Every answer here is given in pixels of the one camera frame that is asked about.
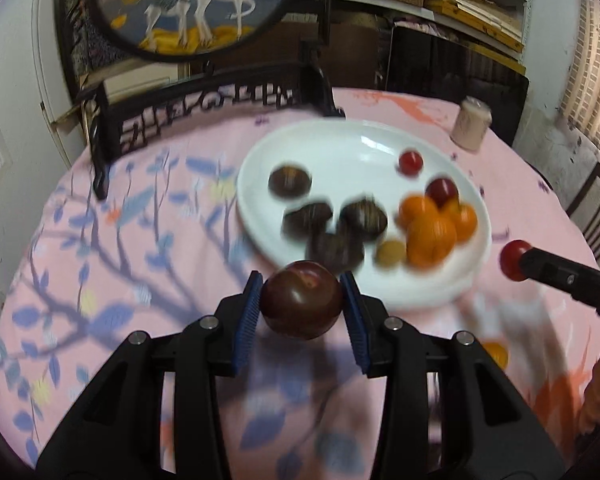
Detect small red tomato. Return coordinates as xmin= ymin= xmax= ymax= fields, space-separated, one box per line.
xmin=499 ymin=240 xmax=533 ymax=281

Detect orange mandarin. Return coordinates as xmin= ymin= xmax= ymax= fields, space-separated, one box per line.
xmin=406 ymin=212 xmax=457 ymax=267
xmin=442 ymin=200 xmax=478 ymax=243
xmin=480 ymin=341 xmax=509 ymax=368

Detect white shelf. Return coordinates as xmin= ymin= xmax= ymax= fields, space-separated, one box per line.
xmin=330 ymin=0 xmax=531 ymax=68

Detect pink printed tablecloth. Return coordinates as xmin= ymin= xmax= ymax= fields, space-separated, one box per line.
xmin=0 ymin=87 xmax=600 ymax=480

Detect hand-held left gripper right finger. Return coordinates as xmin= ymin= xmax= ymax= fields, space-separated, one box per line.
xmin=339 ymin=271 xmax=566 ymax=480

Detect small yellow-green fruit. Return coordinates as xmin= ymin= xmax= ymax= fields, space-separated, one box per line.
xmin=375 ymin=240 xmax=407 ymax=267

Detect white plate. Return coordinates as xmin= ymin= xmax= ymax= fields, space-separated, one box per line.
xmin=236 ymin=119 xmax=492 ymax=308

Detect wrinkled dark water chestnut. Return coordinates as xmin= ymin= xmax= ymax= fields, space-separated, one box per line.
xmin=282 ymin=201 xmax=332 ymax=238

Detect pink beverage can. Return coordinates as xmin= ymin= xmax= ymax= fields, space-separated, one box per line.
xmin=450 ymin=96 xmax=493 ymax=152

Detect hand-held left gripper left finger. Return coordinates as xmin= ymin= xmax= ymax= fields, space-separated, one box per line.
xmin=37 ymin=270 xmax=263 ymax=480

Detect leaning framed pictures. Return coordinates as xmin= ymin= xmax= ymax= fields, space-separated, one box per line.
xmin=40 ymin=65 xmax=191 ymax=133

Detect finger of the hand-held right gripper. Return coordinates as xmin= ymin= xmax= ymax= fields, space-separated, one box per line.
xmin=519 ymin=247 xmax=600 ymax=325

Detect large dark purple tomato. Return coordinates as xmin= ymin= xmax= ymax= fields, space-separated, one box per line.
xmin=260 ymin=260 xmax=344 ymax=340

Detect stack of yellow flat boxes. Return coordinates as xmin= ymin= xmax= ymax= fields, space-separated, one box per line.
xmin=427 ymin=0 xmax=527 ymax=66

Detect black flat panel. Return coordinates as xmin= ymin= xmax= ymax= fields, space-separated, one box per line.
xmin=386 ymin=25 xmax=530 ymax=141

